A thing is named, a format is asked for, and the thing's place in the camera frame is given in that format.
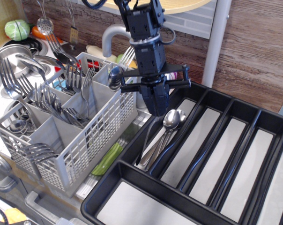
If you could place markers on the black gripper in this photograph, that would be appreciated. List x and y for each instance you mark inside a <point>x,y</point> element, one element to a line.
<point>161,89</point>

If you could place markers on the small steel spoon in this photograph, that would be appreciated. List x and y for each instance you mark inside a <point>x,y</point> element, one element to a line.
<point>151,133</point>

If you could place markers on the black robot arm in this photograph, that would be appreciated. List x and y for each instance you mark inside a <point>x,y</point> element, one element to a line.
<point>144,23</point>

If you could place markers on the steel spoon in tray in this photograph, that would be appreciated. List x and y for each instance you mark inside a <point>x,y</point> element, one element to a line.
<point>166,139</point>
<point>170,122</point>

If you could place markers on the black cutlery tray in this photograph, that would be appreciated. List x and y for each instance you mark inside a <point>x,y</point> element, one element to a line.
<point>223,167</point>

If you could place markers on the grey plastic cutlery basket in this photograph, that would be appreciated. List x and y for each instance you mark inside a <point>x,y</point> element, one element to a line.
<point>78,149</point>

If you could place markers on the large steel spoon back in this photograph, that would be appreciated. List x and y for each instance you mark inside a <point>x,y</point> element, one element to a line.
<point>35,64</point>

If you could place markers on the silver sink faucet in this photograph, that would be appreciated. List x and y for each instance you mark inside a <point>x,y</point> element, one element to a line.
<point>109,33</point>

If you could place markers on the purple toy onion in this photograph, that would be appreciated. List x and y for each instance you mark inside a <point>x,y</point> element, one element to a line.
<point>171,76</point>

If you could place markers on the tall steel fork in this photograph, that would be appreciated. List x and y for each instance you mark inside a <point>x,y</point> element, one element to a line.
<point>127,58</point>

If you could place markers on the green toy vegetable in sink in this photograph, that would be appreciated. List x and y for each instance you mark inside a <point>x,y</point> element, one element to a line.
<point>107,160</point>

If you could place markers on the steel fork in middle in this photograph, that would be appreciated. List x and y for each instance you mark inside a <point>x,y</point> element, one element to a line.
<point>85,88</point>

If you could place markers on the white toy vegetable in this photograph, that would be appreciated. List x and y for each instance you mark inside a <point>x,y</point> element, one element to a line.
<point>97,52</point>

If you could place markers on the hanging small spatula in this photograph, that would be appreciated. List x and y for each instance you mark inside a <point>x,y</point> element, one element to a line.
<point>74,31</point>

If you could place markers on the steel fork back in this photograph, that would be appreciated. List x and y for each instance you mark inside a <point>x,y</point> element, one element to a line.
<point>60,54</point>

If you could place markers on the bundle of small forks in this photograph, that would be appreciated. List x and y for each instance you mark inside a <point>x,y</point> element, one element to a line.
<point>47,100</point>

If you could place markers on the hanging skimmer ladle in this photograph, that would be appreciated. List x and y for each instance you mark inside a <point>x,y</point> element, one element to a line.
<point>44,23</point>

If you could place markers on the steel forks front left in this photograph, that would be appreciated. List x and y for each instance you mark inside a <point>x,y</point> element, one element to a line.
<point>38,152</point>

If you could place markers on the steel pot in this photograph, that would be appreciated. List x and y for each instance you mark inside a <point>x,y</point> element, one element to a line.
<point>10,52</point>

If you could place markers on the large steel fork left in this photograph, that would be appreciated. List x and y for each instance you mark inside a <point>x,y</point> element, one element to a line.
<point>12,88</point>

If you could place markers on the green toy cabbage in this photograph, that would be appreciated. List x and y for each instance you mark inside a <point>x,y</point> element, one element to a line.
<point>17,30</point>

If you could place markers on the grey metal post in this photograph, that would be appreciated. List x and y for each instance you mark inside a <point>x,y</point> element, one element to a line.
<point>215,42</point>

